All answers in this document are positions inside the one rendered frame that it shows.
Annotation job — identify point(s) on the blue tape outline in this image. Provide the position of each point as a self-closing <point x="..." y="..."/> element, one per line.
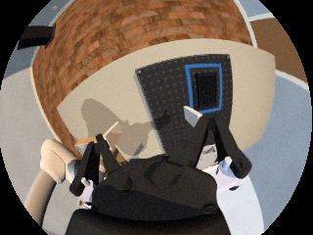
<point x="187" y="67"/>

